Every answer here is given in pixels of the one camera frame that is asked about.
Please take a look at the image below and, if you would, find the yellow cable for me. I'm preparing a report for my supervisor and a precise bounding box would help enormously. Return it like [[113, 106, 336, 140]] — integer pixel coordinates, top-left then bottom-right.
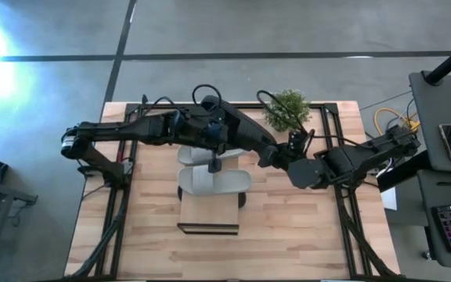
[[373, 107, 421, 136]]

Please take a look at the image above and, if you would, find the black diagonal support beam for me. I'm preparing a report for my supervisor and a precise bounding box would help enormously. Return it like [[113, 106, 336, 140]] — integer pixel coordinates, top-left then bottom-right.
[[377, 150, 432, 193]]

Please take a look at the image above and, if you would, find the white paper sheet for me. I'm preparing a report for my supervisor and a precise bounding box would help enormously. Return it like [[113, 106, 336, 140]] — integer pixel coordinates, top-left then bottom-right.
[[381, 186, 399, 212]]

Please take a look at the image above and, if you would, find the black metal table frame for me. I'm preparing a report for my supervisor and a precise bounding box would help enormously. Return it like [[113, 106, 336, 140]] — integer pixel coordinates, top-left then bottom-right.
[[68, 93, 405, 281]]

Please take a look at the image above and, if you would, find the small green potted plant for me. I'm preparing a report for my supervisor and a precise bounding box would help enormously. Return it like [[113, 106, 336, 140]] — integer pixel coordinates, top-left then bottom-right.
[[262, 89, 312, 133]]

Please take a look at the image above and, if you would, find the black metal pole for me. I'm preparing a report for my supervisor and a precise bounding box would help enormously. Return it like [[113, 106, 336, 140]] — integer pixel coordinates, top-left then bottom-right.
[[424, 35, 451, 86]]

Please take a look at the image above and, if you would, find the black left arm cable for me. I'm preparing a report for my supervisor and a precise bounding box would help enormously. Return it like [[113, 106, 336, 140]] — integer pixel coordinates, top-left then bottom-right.
[[143, 83, 223, 117]]

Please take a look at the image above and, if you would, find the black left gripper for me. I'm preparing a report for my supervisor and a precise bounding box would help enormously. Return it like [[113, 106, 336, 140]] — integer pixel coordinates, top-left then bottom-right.
[[198, 116, 231, 175]]

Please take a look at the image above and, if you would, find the grey keyboard cart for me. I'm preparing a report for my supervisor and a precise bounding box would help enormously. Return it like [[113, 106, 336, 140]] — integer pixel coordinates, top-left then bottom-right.
[[416, 169, 451, 271]]

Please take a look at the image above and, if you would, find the wooden shelf with black frame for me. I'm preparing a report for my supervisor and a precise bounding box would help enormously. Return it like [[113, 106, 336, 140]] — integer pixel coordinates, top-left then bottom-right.
[[177, 150, 242, 237]]

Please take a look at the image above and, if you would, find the grey rubber slide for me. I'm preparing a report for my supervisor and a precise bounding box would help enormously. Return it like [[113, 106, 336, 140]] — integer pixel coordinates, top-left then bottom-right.
[[177, 164, 252, 197], [176, 145, 246, 167]]

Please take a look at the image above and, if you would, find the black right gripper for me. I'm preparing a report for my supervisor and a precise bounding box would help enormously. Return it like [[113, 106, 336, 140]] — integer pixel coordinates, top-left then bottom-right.
[[256, 129, 317, 170]]

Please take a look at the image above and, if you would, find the grey side desk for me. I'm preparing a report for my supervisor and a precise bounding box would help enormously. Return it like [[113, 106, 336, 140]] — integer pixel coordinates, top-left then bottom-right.
[[408, 70, 451, 174]]

